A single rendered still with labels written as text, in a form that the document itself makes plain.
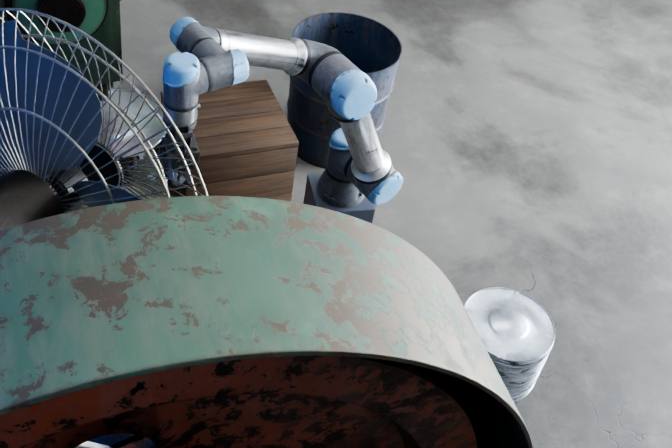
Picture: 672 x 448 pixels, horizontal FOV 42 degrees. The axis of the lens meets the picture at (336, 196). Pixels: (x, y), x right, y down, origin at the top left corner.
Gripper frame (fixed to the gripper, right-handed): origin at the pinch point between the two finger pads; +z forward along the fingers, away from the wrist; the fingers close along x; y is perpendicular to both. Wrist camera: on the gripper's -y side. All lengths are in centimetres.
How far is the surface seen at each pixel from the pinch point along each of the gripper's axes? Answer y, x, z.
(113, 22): -12.9, -12.0, -35.9
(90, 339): 113, -29, -88
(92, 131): 47, -22, -54
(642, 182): -59, 208, 85
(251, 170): -66, 39, 60
